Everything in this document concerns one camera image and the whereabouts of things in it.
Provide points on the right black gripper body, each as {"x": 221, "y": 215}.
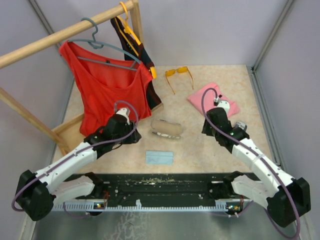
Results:
{"x": 207, "y": 130}

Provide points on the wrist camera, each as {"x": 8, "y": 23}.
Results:
{"x": 220, "y": 103}
{"x": 125, "y": 111}

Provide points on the red tank top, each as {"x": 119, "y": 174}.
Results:
{"x": 102, "y": 81}

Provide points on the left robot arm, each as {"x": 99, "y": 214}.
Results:
{"x": 39, "y": 192}

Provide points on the narrow blue cleaning cloth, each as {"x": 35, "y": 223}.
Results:
{"x": 159, "y": 157}

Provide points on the folded pink t-shirt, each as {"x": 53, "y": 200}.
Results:
{"x": 196, "y": 99}

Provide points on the yellow clothes hanger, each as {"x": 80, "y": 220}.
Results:
{"x": 132, "y": 42}

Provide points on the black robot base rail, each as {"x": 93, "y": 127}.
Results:
{"x": 160, "y": 192}

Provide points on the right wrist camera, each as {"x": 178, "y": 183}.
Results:
{"x": 220, "y": 103}

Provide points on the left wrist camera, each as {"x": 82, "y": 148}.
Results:
{"x": 125, "y": 111}

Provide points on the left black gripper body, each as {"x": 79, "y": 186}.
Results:
{"x": 132, "y": 139}

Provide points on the grey patterned glasses case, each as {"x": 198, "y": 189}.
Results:
{"x": 166, "y": 129}

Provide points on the orange sunglasses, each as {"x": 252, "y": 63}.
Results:
{"x": 180, "y": 70}

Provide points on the wooden clothes rack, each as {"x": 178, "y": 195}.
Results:
{"x": 130, "y": 7}

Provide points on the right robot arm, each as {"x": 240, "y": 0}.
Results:
{"x": 282, "y": 196}

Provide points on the dark navy maroon garment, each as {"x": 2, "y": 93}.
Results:
{"x": 152, "y": 97}

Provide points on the grey-blue clothes hanger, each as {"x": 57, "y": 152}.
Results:
{"x": 99, "y": 45}

